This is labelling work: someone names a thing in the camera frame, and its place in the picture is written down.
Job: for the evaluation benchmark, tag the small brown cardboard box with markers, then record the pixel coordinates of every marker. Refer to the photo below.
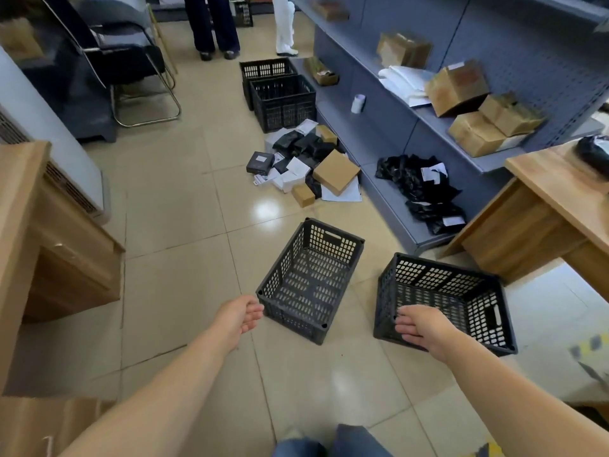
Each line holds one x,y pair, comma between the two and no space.
327,134
303,196

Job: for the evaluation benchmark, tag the small olive box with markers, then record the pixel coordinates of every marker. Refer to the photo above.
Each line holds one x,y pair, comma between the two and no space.
319,71

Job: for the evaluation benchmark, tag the white cardboard box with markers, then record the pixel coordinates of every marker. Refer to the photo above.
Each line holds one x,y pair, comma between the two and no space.
295,176

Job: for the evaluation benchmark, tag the white paper roll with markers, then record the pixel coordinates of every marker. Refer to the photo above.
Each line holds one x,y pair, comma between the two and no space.
358,104

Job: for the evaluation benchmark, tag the white mailer bags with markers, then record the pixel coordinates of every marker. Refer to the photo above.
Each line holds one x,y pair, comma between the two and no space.
404,83

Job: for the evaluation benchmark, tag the white paper sheet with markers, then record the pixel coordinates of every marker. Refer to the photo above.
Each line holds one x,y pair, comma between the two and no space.
349,195

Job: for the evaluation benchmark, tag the dark grey plastic stool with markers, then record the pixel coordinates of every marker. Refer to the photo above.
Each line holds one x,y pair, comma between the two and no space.
90,109

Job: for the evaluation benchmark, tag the light wooden desk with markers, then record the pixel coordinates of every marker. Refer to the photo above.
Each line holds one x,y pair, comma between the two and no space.
523,228

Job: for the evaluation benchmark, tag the black plastic crate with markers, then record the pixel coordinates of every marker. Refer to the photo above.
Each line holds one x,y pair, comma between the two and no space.
280,80
384,304
285,311
242,14
266,64

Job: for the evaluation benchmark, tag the brown striped wooden desk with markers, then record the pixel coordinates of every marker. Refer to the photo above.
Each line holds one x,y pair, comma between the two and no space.
19,233

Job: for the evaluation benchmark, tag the person's left forearm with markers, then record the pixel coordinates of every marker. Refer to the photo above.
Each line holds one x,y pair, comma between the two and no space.
157,404

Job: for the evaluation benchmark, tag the person's blue jeans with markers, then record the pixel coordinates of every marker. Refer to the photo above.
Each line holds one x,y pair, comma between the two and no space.
357,442

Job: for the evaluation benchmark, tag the person's right forearm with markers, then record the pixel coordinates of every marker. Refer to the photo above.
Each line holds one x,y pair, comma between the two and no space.
518,404

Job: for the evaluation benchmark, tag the white envelope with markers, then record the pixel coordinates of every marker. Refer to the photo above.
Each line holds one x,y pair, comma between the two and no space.
307,127

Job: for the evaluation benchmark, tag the person's right hand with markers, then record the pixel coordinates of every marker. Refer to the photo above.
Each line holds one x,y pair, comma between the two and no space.
423,328

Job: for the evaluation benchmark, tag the white floor air conditioner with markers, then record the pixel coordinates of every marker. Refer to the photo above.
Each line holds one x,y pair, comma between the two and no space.
47,147

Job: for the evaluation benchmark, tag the person's left hand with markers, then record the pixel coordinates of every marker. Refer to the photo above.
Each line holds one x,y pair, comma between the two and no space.
238,316

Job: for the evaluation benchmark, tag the yellow black striped floor tape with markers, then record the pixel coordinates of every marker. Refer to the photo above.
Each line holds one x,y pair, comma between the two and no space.
592,345

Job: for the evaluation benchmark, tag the pile of black bags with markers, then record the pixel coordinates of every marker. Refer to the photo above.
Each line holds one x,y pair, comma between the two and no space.
414,185

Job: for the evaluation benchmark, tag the white clog shoe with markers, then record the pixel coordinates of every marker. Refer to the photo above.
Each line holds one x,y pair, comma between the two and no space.
291,434

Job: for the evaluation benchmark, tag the grey metal shelving unit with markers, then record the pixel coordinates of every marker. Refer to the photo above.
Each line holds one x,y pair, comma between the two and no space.
523,42

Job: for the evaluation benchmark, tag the black box white label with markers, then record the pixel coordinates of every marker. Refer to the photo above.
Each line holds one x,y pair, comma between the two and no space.
260,163

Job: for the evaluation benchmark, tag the black mailer bags heap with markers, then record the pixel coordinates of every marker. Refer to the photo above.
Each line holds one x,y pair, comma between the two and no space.
304,145

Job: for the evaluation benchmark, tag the black chrome frame chair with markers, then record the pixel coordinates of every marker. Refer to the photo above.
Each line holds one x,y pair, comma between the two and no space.
123,57

